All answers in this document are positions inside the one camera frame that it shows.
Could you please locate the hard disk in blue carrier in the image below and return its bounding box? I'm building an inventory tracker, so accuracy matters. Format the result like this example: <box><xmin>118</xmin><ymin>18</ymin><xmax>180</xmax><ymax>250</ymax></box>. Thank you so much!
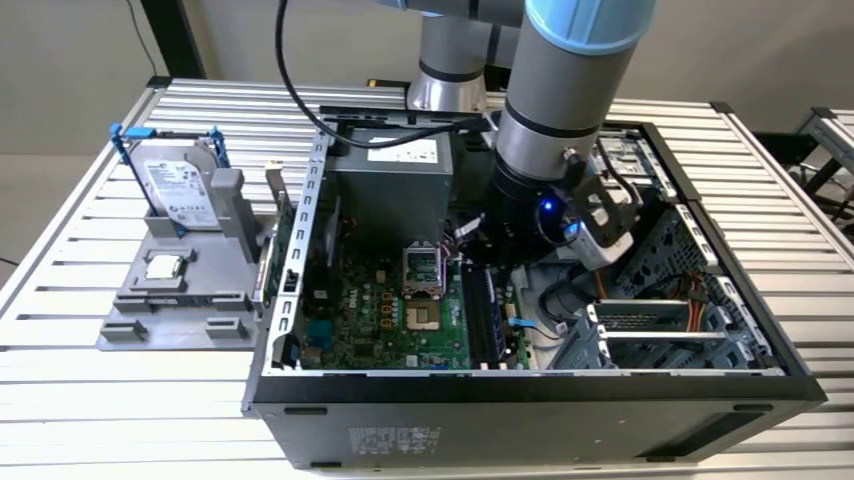
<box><xmin>109</xmin><ymin>123</ymin><xmax>232</xmax><ymax>236</ymax></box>

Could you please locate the black metal post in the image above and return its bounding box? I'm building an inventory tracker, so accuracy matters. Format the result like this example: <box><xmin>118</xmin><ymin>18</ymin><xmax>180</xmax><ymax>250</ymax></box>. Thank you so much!
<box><xmin>135</xmin><ymin>0</ymin><xmax>206</xmax><ymax>80</ymax></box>

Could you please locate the silver CPU chip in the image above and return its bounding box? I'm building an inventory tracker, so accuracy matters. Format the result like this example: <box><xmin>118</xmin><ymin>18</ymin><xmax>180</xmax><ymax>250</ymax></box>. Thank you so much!
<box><xmin>143</xmin><ymin>255</ymin><xmax>182</xmax><ymax>280</ymax></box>

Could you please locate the black camera bracket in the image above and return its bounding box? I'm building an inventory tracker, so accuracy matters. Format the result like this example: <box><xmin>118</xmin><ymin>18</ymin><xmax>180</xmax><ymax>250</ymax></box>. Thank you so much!
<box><xmin>569</xmin><ymin>172</ymin><xmax>645</xmax><ymax>246</ymax></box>

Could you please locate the thin black wall cable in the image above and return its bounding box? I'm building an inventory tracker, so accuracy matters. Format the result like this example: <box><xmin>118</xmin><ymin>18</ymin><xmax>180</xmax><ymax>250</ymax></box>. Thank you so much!
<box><xmin>125</xmin><ymin>0</ymin><xmax>162</xmax><ymax>76</ymax></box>

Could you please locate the red yellow wire bundle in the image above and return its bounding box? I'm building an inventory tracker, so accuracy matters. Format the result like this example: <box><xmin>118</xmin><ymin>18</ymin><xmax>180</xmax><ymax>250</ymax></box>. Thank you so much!
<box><xmin>677</xmin><ymin>272</ymin><xmax>705</xmax><ymax>334</ymax></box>

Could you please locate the black camera cable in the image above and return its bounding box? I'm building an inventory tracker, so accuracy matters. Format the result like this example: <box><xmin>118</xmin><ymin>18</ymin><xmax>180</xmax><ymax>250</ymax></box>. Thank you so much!
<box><xmin>534</xmin><ymin>197</ymin><xmax>582</xmax><ymax>247</ymax></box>

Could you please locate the CPU socket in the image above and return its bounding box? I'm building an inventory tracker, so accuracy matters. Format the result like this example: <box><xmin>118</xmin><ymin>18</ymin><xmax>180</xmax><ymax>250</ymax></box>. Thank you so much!
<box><xmin>404</xmin><ymin>294</ymin><xmax>446</xmax><ymax>334</ymax></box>

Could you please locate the metal disk bay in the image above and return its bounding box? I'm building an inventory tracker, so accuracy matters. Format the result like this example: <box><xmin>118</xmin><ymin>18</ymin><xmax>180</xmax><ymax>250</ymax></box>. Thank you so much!
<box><xmin>552</xmin><ymin>297</ymin><xmax>755</xmax><ymax>371</ymax></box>

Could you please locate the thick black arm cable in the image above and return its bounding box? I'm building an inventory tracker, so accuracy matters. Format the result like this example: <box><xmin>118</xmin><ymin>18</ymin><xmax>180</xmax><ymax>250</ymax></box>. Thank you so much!
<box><xmin>274</xmin><ymin>0</ymin><xmax>485</xmax><ymax>150</ymax></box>

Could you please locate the metal socket cover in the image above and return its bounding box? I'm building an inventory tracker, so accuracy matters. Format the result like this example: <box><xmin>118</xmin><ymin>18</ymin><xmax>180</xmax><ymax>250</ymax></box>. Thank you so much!
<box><xmin>398</xmin><ymin>243</ymin><xmax>446</xmax><ymax>296</ymax></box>

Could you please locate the black looped wire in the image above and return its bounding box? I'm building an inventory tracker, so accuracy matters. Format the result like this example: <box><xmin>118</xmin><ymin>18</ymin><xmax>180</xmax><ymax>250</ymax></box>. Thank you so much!
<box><xmin>537</xmin><ymin>274</ymin><xmax>595</xmax><ymax>326</ymax></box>

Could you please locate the metal optical drive cage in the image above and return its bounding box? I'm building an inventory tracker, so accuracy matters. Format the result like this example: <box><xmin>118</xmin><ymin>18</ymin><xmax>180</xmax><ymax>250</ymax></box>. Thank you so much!
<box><xmin>591</xmin><ymin>124</ymin><xmax>659</xmax><ymax>201</ymax></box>

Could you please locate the green motherboard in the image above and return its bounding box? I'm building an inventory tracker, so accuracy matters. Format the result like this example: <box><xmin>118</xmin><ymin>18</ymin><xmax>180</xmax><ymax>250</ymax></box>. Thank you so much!
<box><xmin>296</xmin><ymin>244</ymin><xmax>534</xmax><ymax>371</ymax></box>

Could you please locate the metal side table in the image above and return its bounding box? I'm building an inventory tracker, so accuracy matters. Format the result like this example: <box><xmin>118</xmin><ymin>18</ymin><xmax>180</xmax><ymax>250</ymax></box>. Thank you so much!
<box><xmin>796</xmin><ymin>105</ymin><xmax>854</xmax><ymax>221</ymax></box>

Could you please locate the green graphics card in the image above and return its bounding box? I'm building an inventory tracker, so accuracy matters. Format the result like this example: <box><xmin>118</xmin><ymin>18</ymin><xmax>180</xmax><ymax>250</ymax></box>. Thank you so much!
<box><xmin>250</xmin><ymin>160</ymin><xmax>298</xmax><ymax>321</ymax></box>

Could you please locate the grey parts rack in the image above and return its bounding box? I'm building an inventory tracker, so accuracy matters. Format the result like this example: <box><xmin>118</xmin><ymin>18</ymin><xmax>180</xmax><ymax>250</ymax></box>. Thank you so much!
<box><xmin>94</xmin><ymin>169</ymin><xmax>278</xmax><ymax>354</ymax></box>

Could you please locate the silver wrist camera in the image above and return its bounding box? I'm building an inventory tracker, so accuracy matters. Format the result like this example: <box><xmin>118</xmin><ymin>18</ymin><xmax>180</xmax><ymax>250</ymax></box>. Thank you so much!
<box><xmin>561</xmin><ymin>199</ymin><xmax>636</xmax><ymax>270</ymax></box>

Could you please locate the grey power supply unit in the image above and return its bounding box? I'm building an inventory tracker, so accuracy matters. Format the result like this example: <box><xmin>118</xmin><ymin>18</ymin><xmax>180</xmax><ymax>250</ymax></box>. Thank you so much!
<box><xmin>324</xmin><ymin>127</ymin><xmax>454</xmax><ymax>246</ymax></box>

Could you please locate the black open PC case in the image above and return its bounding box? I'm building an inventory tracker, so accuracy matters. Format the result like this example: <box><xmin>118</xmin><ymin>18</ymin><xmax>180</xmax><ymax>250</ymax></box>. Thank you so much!
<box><xmin>240</xmin><ymin>103</ymin><xmax>828</xmax><ymax>471</ymax></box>

